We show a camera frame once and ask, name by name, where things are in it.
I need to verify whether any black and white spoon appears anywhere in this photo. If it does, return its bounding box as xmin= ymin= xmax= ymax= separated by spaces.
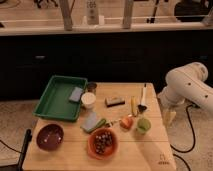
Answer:
xmin=138 ymin=86 xmax=147 ymax=113

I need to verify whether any black cable on floor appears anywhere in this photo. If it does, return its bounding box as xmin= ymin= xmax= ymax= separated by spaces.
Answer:
xmin=169 ymin=103 xmax=198 ymax=171

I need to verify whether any purple bowl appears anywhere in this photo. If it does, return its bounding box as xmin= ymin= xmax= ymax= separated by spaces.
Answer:
xmin=36 ymin=124 xmax=64 ymax=151

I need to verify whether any green cucumber toy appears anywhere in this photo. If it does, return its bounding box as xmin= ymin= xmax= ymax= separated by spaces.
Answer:
xmin=87 ymin=118 xmax=106 ymax=134

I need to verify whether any orange bowl with nuts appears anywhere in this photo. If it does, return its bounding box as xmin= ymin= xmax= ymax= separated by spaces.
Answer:
xmin=87 ymin=128 xmax=118 ymax=160

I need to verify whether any small fork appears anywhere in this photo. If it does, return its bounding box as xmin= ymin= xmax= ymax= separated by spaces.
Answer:
xmin=105 ymin=119 xmax=121 ymax=127

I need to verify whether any green plastic tray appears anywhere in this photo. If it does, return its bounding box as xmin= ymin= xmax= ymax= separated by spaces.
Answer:
xmin=34 ymin=75 xmax=87 ymax=122

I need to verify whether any white cup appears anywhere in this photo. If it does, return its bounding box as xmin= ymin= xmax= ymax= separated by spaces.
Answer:
xmin=81 ymin=92 xmax=96 ymax=109

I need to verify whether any dark metal cup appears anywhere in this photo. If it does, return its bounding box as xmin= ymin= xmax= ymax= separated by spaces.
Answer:
xmin=87 ymin=82 xmax=97 ymax=93

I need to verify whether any green cup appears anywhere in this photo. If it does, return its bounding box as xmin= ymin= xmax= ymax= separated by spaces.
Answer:
xmin=136 ymin=118 xmax=151 ymax=134

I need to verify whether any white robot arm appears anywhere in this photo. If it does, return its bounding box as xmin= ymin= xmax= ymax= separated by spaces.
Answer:
xmin=157 ymin=62 xmax=213 ymax=126

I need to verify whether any black and tan eraser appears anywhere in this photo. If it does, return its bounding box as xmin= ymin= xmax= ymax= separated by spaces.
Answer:
xmin=105 ymin=97 xmax=125 ymax=107

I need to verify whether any grey sponge in tray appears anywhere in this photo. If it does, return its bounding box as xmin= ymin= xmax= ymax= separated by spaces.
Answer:
xmin=69 ymin=87 xmax=83 ymax=102

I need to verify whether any white remote device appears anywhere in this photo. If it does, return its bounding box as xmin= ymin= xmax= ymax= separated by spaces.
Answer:
xmin=86 ymin=0 xmax=99 ymax=25

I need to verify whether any black pole left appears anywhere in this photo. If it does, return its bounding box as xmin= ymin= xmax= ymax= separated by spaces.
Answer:
xmin=17 ymin=129 xmax=32 ymax=171

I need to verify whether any orange carrot toy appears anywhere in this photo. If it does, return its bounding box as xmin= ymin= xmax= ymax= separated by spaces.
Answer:
xmin=120 ymin=116 xmax=133 ymax=130

